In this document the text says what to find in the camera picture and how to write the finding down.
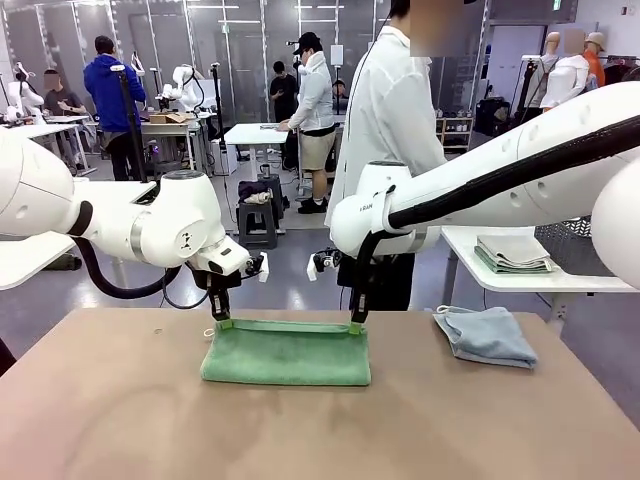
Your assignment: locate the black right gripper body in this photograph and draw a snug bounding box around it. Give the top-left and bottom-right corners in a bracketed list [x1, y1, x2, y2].
[337, 254, 374, 297]

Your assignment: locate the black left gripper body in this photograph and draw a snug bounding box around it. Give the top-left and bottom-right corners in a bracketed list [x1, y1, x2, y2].
[192, 267, 241, 297]

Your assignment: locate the green terry towel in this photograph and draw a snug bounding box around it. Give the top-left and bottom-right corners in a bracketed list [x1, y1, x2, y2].
[199, 318, 374, 388]
[472, 245, 562, 275]

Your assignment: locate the light blue terry towel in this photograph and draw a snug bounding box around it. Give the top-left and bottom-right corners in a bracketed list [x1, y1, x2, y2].
[432, 305, 540, 370]

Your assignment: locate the grey perforated plastic basket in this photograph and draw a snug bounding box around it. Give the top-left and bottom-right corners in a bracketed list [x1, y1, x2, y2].
[533, 215, 632, 277]

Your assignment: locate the grey plastic stool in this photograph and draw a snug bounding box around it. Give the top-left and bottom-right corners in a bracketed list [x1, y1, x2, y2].
[237, 199, 279, 251]

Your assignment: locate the pile of clothes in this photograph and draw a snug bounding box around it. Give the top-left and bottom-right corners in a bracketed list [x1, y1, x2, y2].
[238, 180, 274, 206]

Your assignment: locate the dark plastic stool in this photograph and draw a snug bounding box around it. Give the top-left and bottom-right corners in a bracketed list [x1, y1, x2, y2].
[262, 174, 287, 222]

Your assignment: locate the white standing desk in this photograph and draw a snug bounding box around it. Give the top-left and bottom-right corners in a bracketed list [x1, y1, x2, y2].
[224, 123, 291, 236]

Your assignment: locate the beige terry towel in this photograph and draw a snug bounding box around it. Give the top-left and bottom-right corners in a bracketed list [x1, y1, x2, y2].
[474, 233, 554, 267]

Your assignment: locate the open cardboard box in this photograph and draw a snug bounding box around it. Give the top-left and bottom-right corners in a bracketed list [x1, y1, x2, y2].
[149, 112, 194, 126]

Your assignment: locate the wooden shoe shelf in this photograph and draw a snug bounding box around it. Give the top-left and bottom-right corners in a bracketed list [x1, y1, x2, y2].
[434, 116, 475, 154]

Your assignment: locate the person in white shirt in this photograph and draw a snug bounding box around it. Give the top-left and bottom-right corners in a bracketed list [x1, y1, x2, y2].
[327, 0, 451, 312]

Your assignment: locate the black tripod pole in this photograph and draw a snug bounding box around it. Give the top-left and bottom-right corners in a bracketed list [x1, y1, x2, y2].
[110, 64, 149, 182]

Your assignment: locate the person with black cap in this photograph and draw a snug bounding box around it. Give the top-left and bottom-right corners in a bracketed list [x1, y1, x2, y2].
[287, 32, 335, 215]

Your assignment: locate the person in black clothes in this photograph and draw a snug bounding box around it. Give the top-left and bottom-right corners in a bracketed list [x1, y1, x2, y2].
[269, 60, 300, 170]

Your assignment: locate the man in blue hoodie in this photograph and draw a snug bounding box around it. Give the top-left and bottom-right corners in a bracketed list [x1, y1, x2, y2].
[83, 35, 147, 182]

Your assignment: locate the seated person in dark shirt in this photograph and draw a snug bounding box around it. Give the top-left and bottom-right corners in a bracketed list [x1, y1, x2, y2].
[43, 69, 90, 169]

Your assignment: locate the mannequin with white top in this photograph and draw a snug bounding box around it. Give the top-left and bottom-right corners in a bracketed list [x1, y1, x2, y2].
[539, 27, 591, 112]

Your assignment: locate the mannequin with orange shirt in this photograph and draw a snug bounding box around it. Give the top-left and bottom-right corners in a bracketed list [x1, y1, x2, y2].
[582, 32, 608, 89]

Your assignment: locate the clothes rack with dark coats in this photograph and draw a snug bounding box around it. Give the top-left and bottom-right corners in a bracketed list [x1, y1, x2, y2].
[602, 54, 640, 87]

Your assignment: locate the thin black camera cable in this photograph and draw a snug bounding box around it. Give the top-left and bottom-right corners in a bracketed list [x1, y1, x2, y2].
[162, 272, 214, 310]

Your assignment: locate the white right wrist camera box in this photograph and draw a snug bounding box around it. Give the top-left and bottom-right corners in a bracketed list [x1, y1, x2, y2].
[306, 249, 344, 282]

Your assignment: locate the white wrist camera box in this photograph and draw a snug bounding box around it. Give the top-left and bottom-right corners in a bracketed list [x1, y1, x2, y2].
[244, 252, 271, 284]
[306, 249, 344, 282]

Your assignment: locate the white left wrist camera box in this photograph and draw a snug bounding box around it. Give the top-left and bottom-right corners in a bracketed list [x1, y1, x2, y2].
[244, 252, 271, 284]

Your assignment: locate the black right arm cable sleeve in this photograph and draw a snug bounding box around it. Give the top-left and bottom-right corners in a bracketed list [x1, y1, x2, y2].
[352, 117, 640, 301]

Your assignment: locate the black arm cable sleeve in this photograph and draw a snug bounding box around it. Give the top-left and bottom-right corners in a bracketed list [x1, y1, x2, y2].
[73, 237, 182, 301]
[352, 117, 640, 301]

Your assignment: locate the black left arm cable sleeve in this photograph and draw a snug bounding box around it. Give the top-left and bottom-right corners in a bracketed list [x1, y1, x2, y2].
[73, 237, 182, 301]

